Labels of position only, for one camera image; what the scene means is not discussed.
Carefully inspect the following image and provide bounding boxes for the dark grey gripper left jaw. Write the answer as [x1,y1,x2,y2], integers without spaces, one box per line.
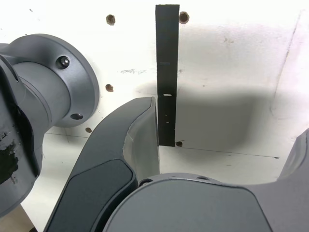
[44,96,161,232]

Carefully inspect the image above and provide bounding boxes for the black tape strip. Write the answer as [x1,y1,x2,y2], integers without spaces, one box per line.
[155,4,181,147]

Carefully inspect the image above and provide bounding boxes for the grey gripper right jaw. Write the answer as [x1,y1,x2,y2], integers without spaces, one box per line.
[102,129,309,232]

